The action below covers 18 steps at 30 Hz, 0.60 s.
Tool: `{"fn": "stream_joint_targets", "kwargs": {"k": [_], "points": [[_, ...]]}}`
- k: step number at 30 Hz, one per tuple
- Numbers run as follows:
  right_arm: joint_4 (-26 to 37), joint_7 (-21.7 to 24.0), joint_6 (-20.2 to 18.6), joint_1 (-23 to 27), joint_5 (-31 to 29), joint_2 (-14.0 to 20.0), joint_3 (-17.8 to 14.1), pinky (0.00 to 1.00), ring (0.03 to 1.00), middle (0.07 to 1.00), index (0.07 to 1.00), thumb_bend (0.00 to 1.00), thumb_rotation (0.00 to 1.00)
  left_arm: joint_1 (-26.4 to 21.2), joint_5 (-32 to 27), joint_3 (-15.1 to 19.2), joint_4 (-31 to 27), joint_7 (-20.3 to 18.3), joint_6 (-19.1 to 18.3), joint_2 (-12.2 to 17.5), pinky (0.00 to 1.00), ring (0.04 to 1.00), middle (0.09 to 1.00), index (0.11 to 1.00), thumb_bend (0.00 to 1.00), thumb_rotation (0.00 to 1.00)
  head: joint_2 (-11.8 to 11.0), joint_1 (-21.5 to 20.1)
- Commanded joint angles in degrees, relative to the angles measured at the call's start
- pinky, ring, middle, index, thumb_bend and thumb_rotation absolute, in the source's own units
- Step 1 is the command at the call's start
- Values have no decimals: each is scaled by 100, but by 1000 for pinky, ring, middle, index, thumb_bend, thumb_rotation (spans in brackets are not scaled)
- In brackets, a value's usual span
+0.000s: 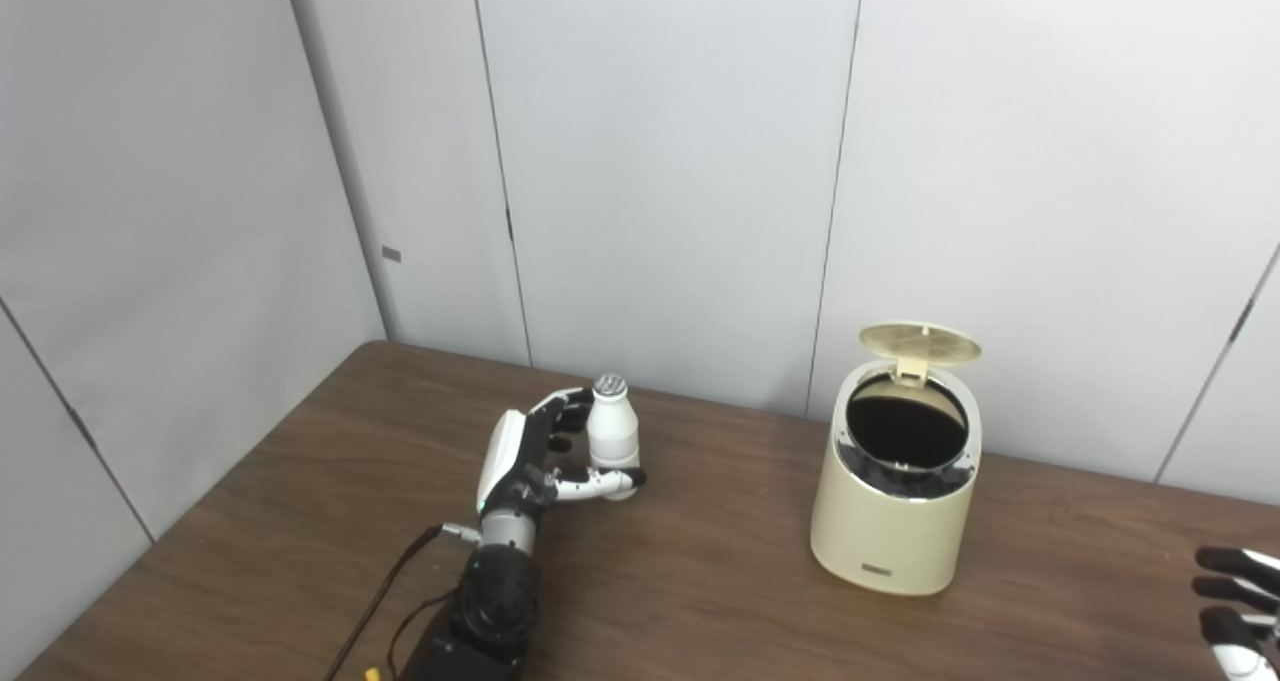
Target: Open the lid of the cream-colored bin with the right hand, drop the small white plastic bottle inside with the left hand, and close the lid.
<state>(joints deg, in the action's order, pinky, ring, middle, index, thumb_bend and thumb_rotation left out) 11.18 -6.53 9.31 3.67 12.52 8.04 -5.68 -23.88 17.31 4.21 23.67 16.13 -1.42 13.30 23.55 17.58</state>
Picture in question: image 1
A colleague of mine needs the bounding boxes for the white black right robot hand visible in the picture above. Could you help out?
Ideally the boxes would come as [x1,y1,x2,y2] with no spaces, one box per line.
[1194,546,1280,681]

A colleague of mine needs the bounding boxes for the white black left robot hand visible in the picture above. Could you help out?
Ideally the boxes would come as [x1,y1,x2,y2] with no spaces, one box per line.
[475,388,648,522]

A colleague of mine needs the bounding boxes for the small white plastic bottle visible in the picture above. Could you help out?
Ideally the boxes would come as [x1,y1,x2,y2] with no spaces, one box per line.
[585,374,641,502]

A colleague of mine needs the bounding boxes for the round cream bin lid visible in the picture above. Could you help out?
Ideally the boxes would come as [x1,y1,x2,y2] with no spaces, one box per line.
[859,322,983,382]

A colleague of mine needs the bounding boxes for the cream lidded trash bin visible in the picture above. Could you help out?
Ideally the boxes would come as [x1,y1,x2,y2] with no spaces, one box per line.
[810,359,984,597]

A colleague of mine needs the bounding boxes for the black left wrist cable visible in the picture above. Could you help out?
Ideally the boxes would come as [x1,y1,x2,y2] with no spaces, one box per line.
[322,524,481,681]

